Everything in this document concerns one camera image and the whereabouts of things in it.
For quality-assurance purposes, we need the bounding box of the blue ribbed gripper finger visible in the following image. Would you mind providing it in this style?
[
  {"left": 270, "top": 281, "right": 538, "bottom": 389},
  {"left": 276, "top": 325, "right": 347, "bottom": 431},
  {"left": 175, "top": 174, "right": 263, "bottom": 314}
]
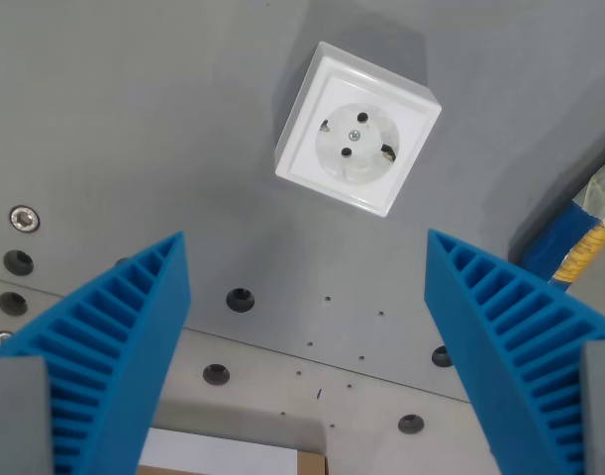
[
  {"left": 424, "top": 228, "right": 605, "bottom": 475},
  {"left": 0, "top": 231, "right": 191, "bottom": 475}
]

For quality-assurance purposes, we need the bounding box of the blue plastic bag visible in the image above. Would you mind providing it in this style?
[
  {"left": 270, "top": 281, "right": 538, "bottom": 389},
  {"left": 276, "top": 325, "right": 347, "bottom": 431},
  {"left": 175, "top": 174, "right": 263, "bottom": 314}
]
[{"left": 521, "top": 151, "right": 605, "bottom": 297}]

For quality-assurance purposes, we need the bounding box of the silver hex socket bolt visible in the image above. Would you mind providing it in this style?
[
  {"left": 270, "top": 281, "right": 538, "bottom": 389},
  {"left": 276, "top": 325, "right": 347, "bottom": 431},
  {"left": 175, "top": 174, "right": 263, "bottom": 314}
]
[{"left": 9, "top": 204, "right": 42, "bottom": 235}]

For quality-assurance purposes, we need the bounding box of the brown cardboard box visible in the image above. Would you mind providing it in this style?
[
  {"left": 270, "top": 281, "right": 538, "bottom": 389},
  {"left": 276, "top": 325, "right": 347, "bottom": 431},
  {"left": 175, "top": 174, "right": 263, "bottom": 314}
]
[{"left": 137, "top": 446, "right": 329, "bottom": 475}]

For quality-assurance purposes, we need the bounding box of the white wall power socket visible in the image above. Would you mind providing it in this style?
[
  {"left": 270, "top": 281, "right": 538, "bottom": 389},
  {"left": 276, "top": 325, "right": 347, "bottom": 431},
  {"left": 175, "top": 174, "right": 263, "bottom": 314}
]
[{"left": 273, "top": 41, "right": 443, "bottom": 220}]

